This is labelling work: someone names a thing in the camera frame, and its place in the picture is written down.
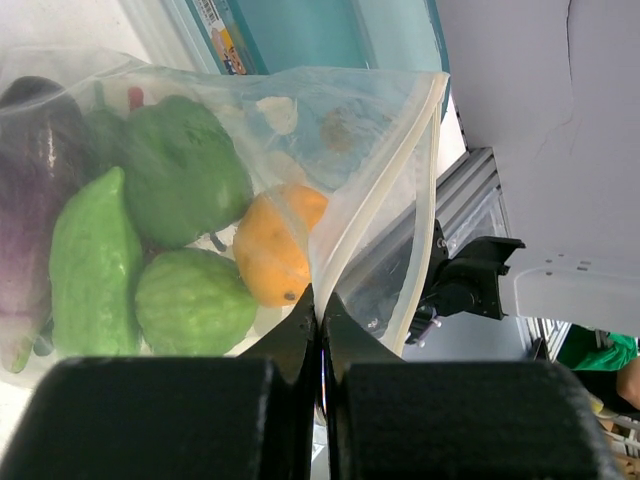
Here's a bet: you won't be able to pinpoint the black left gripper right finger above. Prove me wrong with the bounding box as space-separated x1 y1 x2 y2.
321 295 621 479

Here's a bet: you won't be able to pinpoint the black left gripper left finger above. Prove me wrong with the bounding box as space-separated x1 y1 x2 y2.
1 291 318 479

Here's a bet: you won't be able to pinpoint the light green round squash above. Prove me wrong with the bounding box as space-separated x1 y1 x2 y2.
135 248 258 356

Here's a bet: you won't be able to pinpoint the yellow lemon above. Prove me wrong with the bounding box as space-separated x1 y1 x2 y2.
233 184 328 308

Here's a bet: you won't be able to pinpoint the light green gourd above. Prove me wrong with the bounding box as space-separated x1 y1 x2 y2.
49 167 143 356

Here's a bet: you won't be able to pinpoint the clear zip top bag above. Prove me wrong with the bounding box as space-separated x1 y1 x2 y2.
1 47 447 376

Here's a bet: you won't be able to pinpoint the green bell pepper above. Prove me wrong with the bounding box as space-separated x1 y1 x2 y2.
123 95 253 249

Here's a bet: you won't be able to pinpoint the dark green cucumber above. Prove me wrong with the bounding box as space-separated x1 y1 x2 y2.
84 81 126 178

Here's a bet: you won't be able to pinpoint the red chili pepper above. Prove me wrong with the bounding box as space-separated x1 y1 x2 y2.
127 87 144 111

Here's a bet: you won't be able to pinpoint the purple white eggplant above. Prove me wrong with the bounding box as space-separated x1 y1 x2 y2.
1 76 87 373

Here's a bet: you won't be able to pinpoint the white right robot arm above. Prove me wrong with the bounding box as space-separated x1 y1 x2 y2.
405 230 639 344

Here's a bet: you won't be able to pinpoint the person in green shirt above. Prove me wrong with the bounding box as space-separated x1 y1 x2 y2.
555 324 639 421

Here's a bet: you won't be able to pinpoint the teal plastic tray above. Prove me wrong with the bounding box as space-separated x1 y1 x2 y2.
121 1 450 75

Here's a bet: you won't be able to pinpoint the aluminium mounting rail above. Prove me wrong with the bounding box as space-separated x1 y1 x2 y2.
349 147 514 321

